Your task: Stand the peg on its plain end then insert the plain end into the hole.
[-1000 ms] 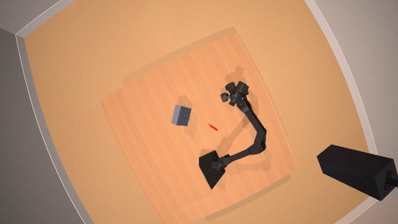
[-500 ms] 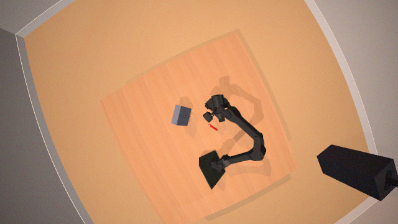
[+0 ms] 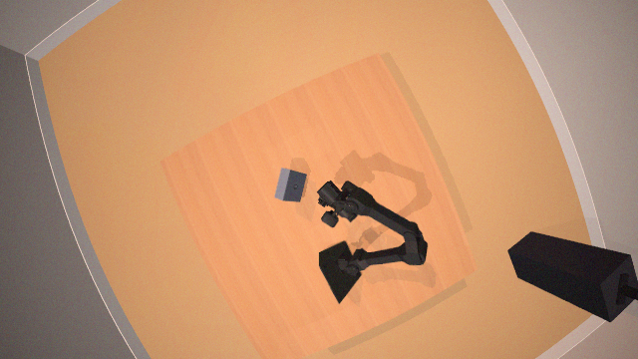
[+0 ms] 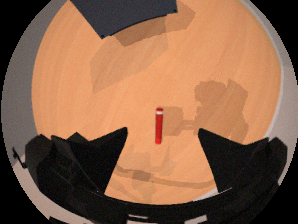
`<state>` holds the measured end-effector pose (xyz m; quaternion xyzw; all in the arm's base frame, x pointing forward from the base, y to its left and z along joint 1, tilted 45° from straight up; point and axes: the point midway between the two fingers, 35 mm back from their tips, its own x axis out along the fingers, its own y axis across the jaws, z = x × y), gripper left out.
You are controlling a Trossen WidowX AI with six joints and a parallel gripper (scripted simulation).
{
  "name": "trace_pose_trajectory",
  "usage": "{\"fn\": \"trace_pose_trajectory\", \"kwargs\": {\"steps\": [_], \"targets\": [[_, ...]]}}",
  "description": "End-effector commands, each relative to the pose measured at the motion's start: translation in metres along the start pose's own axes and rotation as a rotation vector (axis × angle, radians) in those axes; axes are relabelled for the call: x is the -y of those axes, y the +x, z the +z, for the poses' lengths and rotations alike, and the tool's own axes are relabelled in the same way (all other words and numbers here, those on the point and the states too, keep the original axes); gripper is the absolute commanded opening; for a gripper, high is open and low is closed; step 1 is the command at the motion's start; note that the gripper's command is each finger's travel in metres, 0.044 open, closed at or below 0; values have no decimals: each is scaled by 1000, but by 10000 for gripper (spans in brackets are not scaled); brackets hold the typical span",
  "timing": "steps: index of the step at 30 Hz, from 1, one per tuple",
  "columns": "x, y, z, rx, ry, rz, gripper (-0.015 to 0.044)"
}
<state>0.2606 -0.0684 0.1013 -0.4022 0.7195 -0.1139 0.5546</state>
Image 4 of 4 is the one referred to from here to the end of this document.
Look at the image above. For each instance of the red peg with white band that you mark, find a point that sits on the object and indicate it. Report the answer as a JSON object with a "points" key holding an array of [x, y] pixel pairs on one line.
{"points": [[159, 115]]}

